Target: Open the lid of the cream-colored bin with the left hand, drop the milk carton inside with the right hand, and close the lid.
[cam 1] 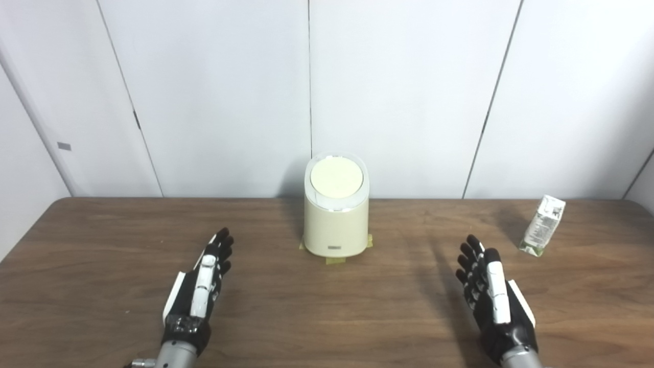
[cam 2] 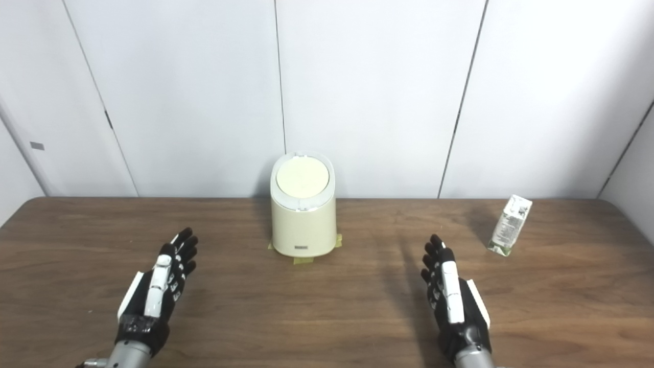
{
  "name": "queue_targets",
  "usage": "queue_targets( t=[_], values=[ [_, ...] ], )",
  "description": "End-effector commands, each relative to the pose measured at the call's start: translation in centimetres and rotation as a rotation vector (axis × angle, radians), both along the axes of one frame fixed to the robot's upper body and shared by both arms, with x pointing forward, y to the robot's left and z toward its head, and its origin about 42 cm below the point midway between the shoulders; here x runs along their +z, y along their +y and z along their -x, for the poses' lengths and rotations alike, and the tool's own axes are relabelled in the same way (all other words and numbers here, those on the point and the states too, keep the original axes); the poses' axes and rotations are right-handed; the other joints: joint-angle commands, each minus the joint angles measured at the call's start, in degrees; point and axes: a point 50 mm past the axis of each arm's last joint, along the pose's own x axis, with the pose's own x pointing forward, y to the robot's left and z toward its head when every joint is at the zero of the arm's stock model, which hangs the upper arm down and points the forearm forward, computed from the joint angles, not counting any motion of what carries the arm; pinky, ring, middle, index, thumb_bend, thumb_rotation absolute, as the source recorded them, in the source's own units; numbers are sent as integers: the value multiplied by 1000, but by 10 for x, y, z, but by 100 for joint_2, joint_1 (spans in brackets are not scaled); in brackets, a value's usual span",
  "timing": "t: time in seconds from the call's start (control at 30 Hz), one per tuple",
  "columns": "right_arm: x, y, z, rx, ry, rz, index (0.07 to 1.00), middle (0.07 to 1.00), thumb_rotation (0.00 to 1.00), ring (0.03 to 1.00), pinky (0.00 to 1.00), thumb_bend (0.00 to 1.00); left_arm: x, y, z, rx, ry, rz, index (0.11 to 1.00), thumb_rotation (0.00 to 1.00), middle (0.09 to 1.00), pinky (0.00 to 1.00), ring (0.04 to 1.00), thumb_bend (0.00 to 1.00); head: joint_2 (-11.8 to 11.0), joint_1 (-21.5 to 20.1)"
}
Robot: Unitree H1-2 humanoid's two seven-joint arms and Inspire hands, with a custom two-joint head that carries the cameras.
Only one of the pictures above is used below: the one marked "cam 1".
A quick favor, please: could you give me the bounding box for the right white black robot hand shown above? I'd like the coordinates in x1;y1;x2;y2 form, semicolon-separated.
456;235;538;364

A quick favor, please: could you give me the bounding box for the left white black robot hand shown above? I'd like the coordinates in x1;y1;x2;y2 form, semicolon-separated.
161;227;235;356

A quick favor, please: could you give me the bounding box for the white green milk carton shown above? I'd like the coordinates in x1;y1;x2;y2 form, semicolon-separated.
519;195;566;257

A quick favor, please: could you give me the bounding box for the cream-colored bin body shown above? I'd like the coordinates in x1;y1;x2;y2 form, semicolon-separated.
303;152;370;258

